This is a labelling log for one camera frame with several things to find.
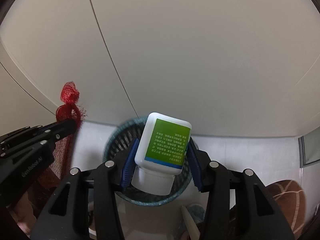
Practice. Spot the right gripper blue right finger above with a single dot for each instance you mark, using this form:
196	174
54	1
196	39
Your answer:
195	164

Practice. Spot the white green label pill bottle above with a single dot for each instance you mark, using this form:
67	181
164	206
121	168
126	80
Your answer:
160	154

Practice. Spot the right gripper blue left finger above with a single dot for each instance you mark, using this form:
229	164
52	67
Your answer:
129	165

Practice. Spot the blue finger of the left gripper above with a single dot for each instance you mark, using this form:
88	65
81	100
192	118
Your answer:
59	130

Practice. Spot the red mesh net bag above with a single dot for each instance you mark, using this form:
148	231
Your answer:
69	117

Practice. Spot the teal mesh trash bin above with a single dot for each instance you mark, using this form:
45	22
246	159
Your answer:
115	151

